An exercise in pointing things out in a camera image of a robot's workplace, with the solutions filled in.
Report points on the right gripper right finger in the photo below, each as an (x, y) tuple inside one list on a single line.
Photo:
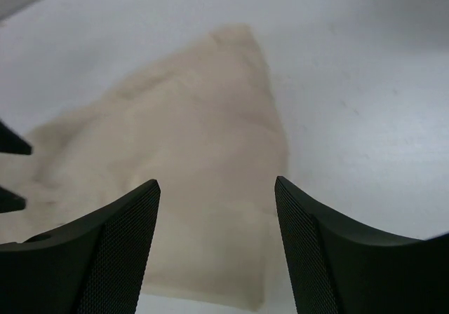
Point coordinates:
[(339, 265)]

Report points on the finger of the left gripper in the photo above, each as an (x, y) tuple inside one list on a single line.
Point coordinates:
[(12, 143), (11, 202)]

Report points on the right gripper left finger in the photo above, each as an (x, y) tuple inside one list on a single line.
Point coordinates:
[(95, 264)]

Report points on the beige trousers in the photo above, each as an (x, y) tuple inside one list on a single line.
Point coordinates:
[(203, 123)]

